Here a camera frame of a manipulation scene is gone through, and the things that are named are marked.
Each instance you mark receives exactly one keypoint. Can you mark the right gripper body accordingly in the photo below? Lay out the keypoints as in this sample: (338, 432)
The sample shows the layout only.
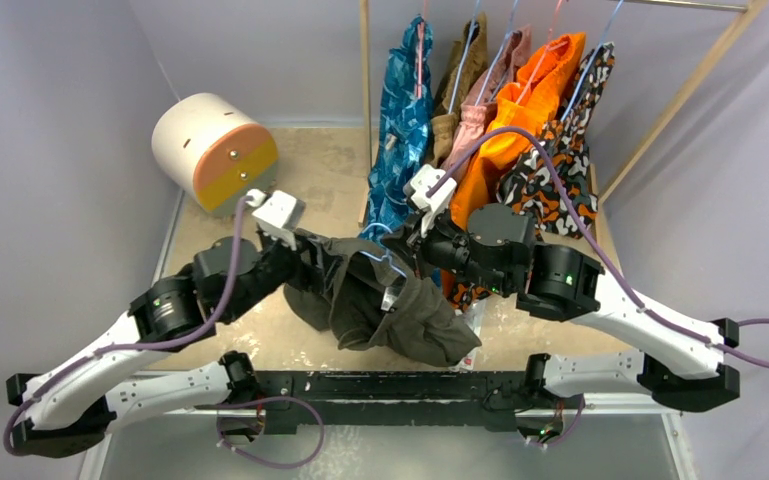
(420, 240)

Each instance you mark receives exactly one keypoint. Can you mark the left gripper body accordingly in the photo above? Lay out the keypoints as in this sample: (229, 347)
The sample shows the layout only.
(303, 275)

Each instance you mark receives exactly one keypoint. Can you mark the light blue hanger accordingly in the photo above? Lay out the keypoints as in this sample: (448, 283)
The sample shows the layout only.
(386, 258)

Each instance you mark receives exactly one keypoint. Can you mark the olive green shorts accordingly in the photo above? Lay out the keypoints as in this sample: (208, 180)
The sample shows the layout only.
(372, 306)

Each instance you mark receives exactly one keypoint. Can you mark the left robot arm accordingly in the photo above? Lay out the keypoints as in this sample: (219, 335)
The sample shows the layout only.
(73, 407)

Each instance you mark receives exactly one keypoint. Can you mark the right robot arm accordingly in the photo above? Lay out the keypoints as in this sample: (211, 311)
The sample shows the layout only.
(499, 252)

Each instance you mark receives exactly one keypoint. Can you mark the camouflage orange black shorts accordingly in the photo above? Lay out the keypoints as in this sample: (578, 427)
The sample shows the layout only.
(550, 180)

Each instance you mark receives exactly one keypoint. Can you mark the blue patterned shorts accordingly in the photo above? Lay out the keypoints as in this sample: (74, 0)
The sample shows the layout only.
(404, 133)

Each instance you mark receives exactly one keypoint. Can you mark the pink shorts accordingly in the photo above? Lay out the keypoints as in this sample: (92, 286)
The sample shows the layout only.
(474, 120)

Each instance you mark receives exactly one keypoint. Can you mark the brown shorts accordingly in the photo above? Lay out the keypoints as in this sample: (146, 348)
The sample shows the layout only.
(467, 60)

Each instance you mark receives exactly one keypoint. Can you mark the pink hanger of orange shorts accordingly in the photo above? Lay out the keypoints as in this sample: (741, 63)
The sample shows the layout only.
(546, 48)

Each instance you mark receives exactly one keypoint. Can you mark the blue hanger of brown shorts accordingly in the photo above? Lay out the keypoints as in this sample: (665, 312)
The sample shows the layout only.
(466, 45)

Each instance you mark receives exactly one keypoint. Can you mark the blue hanger of camouflage shorts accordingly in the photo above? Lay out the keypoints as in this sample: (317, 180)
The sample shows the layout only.
(583, 71)

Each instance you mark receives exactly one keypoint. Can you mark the white printed tag card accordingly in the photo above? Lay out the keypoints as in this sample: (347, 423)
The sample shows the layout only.
(473, 318)

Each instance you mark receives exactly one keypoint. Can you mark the round pastel drawer box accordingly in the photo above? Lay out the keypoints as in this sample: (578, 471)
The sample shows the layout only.
(214, 152)

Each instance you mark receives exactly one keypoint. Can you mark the wooden clothes rack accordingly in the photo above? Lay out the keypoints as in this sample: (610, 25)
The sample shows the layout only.
(744, 15)

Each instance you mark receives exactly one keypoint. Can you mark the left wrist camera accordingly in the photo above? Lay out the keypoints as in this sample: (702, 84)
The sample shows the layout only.
(277, 215)

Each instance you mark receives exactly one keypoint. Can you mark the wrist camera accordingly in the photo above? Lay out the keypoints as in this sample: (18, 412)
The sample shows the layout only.
(429, 192)
(277, 215)

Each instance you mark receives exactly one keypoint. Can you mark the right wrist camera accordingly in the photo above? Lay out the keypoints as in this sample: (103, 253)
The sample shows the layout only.
(429, 192)

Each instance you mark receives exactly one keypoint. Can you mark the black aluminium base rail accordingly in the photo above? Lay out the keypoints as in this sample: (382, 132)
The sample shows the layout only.
(390, 397)

